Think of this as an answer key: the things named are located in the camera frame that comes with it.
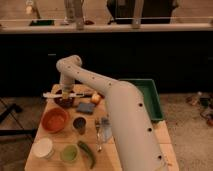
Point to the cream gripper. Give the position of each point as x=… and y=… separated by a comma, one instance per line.
x=66, y=91

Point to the white black dish brush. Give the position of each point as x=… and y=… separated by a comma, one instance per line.
x=71, y=95

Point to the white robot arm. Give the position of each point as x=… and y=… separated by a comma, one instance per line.
x=133, y=133

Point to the dark purple bowl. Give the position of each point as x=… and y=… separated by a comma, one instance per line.
x=64, y=103

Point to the orange bowl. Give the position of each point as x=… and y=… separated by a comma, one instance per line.
x=55, y=120

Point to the light green small bowl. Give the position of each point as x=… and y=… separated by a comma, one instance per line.
x=69, y=153

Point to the brown black block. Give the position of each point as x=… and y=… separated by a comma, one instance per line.
x=86, y=93

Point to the blue sponge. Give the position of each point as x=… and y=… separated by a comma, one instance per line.
x=87, y=108

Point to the yellow orange fruit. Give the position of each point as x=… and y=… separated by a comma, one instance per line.
x=96, y=98

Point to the small metal cup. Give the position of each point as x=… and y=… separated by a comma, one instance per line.
x=79, y=124

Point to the metal fork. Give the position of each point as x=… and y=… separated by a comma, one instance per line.
x=97, y=126

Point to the grey blue cloth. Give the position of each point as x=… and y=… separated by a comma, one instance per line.
x=106, y=129

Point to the green chili pepper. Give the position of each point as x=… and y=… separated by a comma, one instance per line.
x=83, y=146

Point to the white round container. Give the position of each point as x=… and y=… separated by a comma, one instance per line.
x=43, y=148

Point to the green box on counter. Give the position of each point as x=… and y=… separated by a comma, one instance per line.
x=42, y=23

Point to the green plastic tray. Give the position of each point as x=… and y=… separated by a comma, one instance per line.
x=151, y=98

